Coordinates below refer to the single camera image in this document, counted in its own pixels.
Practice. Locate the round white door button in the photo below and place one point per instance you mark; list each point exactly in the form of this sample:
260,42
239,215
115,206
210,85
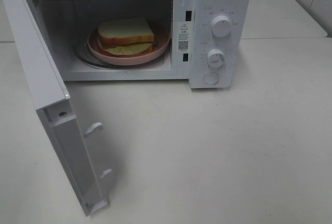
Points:
211,78

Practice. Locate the pink round plate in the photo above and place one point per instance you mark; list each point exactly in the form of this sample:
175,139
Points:
162,38

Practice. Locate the white bread sandwich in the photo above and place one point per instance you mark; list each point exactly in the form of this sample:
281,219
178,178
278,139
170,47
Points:
125,37

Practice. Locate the white microwave door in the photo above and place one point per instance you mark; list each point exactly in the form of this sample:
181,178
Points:
53,106

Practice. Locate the lower white microwave knob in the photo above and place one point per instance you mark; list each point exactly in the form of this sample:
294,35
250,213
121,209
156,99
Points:
215,58

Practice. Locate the white microwave knob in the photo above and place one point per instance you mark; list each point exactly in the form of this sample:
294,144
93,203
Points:
215,58
221,25

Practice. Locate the white warning label sticker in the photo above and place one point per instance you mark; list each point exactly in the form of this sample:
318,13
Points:
184,31

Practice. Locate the white microwave oven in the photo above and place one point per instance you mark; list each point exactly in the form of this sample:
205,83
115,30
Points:
70,22

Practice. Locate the upper white microwave knob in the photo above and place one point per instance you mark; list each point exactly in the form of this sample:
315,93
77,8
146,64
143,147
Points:
221,25

